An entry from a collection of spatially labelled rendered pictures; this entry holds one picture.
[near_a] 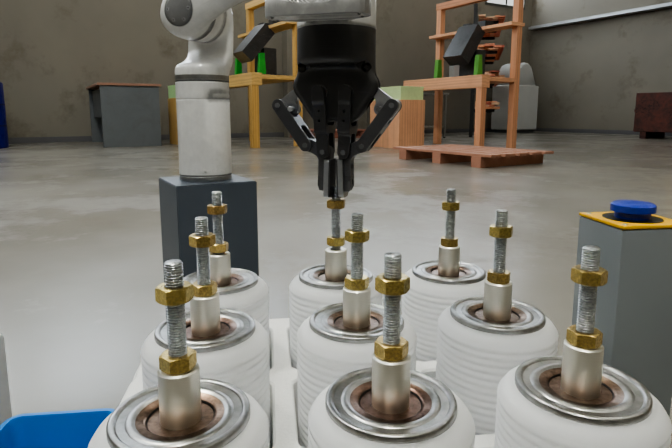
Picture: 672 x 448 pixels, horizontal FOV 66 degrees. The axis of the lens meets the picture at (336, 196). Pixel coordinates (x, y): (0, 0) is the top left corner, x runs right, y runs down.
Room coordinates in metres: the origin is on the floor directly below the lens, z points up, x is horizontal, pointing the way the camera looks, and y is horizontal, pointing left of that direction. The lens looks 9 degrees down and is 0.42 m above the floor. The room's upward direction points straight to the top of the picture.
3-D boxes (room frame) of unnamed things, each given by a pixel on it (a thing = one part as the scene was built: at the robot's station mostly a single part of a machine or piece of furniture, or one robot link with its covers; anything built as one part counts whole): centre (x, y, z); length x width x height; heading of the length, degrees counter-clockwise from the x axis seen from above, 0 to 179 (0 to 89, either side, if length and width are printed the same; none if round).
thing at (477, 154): (4.62, -1.17, 0.05); 1.20 x 0.82 x 0.11; 31
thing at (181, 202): (0.93, 0.23, 0.15); 0.14 x 0.14 x 0.30; 30
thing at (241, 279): (0.50, 0.12, 0.25); 0.08 x 0.08 x 0.01
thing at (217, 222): (0.50, 0.12, 0.30); 0.01 x 0.01 x 0.08
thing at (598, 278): (0.29, -0.15, 0.32); 0.02 x 0.02 x 0.01; 11
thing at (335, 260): (0.51, 0.00, 0.26); 0.02 x 0.02 x 0.03
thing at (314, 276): (0.51, 0.00, 0.25); 0.08 x 0.08 x 0.01
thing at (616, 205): (0.51, -0.29, 0.32); 0.04 x 0.04 x 0.02
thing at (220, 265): (0.50, 0.12, 0.26); 0.02 x 0.02 x 0.03
